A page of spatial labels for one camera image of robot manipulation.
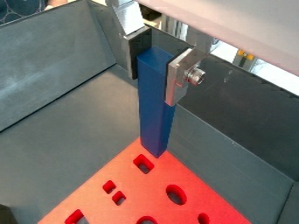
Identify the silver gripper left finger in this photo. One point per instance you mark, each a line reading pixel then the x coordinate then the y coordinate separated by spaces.
pixel 134 33

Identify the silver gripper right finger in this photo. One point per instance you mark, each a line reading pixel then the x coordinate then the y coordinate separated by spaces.
pixel 183 69

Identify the blue rectangular block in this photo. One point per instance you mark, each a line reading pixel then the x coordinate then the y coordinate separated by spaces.
pixel 155 112

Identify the grey plastic bin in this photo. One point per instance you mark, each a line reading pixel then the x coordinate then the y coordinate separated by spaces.
pixel 70 103

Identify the red shape sorter board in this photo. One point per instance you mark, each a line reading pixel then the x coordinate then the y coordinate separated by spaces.
pixel 142 188

